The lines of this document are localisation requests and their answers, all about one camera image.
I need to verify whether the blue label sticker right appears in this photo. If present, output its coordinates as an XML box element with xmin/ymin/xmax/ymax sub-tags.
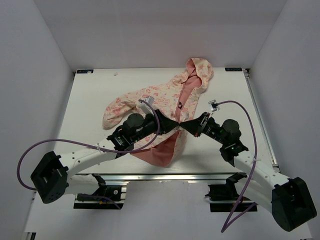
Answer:
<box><xmin>224</xmin><ymin>67</ymin><xmax>243</xmax><ymax>72</ymax></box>

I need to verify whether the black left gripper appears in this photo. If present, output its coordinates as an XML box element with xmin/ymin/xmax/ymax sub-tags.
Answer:
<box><xmin>131</xmin><ymin>109</ymin><xmax>179</xmax><ymax>144</ymax></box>

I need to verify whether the blue label sticker left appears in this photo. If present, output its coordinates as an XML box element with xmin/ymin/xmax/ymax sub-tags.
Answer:
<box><xmin>76</xmin><ymin>69</ymin><xmax>94</xmax><ymax>74</ymax></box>

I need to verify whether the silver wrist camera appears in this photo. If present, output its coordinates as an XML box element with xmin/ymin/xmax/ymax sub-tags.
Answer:
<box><xmin>208</xmin><ymin>99</ymin><xmax>220</xmax><ymax>113</ymax></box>
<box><xmin>138</xmin><ymin>96</ymin><xmax>154</xmax><ymax>115</ymax></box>

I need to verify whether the pink cream printed hooded jacket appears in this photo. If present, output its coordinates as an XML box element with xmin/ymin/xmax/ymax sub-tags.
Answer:
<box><xmin>102</xmin><ymin>58</ymin><xmax>214</xmax><ymax>167</ymax></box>

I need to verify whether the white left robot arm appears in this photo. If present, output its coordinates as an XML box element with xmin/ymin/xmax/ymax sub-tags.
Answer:
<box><xmin>30</xmin><ymin>109</ymin><xmax>179</xmax><ymax>204</ymax></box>

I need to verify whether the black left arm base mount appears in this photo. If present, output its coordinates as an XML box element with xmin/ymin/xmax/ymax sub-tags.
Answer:
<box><xmin>73</xmin><ymin>173</ymin><xmax>127</xmax><ymax>210</ymax></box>

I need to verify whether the aluminium right table rail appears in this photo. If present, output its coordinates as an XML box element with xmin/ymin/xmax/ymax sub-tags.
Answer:
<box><xmin>243</xmin><ymin>68</ymin><xmax>281</xmax><ymax>173</ymax></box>

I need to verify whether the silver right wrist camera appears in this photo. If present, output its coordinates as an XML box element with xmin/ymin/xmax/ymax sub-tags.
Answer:
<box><xmin>208</xmin><ymin>99</ymin><xmax>220</xmax><ymax>113</ymax></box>

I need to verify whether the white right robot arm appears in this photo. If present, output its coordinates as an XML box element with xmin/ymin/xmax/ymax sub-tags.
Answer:
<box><xmin>180</xmin><ymin>112</ymin><xmax>317</xmax><ymax>232</ymax></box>

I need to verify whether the blue label sticker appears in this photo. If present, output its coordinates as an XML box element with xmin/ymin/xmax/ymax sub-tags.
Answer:
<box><xmin>224</xmin><ymin>67</ymin><xmax>243</xmax><ymax>72</ymax></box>
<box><xmin>76</xmin><ymin>69</ymin><xmax>94</xmax><ymax>74</ymax></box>

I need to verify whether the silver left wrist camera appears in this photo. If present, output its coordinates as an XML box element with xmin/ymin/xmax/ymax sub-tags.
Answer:
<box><xmin>138</xmin><ymin>96</ymin><xmax>154</xmax><ymax>115</ymax></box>

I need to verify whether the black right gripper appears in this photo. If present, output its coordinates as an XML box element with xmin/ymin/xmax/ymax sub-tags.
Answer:
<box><xmin>180</xmin><ymin>111</ymin><xmax>228</xmax><ymax>146</ymax></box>

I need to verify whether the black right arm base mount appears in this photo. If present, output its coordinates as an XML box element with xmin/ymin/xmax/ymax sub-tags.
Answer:
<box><xmin>204</xmin><ymin>173</ymin><xmax>247</xmax><ymax>213</ymax></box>

